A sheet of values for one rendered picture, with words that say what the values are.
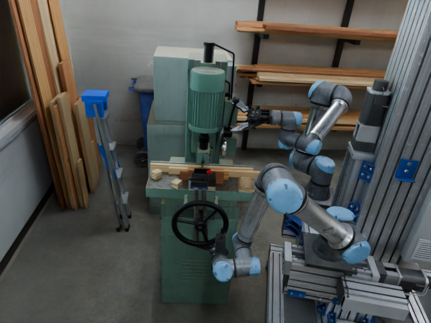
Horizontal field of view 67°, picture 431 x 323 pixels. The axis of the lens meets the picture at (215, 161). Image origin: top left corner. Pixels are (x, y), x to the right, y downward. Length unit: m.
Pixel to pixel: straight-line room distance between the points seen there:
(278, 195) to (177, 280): 1.24
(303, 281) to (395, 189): 0.60
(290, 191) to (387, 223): 0.75
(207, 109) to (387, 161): 0.86
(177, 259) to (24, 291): 1.09
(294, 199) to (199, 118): 0.74
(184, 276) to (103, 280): 0.65
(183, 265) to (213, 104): 1.02
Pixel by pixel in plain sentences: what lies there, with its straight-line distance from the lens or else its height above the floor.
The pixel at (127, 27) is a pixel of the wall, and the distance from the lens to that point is 3.97.
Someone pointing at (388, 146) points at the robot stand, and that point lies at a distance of 1.57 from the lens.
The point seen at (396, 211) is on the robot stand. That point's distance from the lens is 1.75.
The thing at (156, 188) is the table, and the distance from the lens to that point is 1.78.
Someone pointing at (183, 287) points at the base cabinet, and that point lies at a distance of 2.26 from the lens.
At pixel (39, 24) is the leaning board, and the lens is 3.08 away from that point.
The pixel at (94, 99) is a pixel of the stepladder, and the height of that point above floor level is 1.13.
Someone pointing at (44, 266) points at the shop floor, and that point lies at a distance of 2.78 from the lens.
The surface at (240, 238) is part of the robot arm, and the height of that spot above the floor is 0.92.
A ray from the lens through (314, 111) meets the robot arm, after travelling 1.94.
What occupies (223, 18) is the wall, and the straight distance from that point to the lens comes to 3.95.
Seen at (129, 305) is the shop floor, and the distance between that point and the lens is 2.39.
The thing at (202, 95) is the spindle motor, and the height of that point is 1.40.
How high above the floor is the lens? 1.86
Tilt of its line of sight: 28 degrees down
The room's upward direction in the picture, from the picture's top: 5 degrees clockwise
